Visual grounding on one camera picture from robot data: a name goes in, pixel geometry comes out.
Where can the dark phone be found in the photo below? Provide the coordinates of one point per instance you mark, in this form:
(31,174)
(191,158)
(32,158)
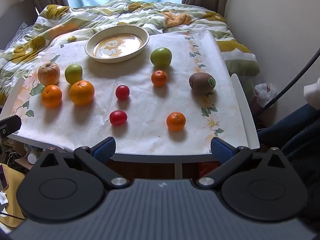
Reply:
(3,177)

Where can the brown kiwi with green sticker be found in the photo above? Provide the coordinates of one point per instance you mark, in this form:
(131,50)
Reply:
(201,83)

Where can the medium orange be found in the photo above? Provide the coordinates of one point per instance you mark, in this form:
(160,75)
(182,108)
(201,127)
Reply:
(51,96)

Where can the large orange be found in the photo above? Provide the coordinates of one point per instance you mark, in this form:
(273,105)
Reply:
(82,92)

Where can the white plastic bag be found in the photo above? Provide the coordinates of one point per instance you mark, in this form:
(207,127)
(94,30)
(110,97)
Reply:
(265,93)

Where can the grey lace cloth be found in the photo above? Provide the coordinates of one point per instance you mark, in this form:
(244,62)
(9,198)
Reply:
(18,33)

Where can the white garment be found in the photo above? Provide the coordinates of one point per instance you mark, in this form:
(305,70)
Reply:
(312,92)

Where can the small green apple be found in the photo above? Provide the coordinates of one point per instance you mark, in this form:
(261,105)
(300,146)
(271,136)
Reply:
(73,73)

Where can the floral quilt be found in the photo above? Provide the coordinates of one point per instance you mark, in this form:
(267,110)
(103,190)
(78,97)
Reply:
(82,20)

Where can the large green apple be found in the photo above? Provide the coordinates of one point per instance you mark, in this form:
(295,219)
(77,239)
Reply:
(161,57)

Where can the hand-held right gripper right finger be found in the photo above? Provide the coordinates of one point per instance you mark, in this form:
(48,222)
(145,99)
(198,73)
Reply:
(220,150)

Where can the cream bowl with bear print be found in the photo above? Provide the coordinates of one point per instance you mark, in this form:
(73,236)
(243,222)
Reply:
(116,45)

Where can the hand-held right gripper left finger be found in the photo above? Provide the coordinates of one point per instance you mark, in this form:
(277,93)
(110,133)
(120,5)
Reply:
(105,150)

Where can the person's leg in jeans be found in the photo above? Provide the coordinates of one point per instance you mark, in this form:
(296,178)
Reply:
(292,132)

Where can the small mandarin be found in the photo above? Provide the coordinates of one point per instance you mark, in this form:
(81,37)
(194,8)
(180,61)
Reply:
(159,78)
(176,121)

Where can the white floral tablecloth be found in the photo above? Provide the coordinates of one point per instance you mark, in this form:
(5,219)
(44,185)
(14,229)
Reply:
(145,105)

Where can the wrinkled brown apple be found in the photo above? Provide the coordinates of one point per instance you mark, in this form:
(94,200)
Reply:
(48,74)

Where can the red cherry tomato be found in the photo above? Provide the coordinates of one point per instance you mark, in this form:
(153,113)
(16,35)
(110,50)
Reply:
(118,118)
(122,92)

